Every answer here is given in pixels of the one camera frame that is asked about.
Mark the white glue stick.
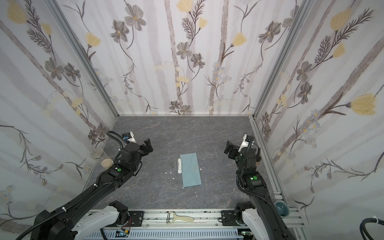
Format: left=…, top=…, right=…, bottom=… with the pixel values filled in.
left=177, top=158, right=182, bottom=174

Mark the light green envelope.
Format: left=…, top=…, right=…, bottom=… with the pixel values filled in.
left=180, top=153, right=202, bottom=188

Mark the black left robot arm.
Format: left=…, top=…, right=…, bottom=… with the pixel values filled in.
left=31, top=139, right=153, bottom=240

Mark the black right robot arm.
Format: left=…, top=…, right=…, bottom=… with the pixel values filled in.
left=224, top=140, right=296, bottom=240

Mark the teal ceramic mug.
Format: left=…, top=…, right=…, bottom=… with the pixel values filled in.
left=275, top=201, right=290, bottom=218

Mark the cream plastic peeler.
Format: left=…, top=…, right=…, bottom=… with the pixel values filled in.
left=166, top=211, right=195, bottom=225

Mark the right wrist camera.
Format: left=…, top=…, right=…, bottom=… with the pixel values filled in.
left=238, top=134, right=255, bottom=153

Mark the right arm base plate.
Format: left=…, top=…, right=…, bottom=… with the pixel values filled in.
left=219, top=210, right=240, bottom=227

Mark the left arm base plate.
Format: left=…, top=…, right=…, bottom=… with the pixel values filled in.
left=116, top=211, right=145, bottom=228

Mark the aluminium mounting rail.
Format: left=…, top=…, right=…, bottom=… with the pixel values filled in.
left=55, top=208, right=305, bottom=230

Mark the white slotted cable duct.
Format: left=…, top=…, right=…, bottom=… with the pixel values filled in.
left=104, top=229, right=244, bottom=240

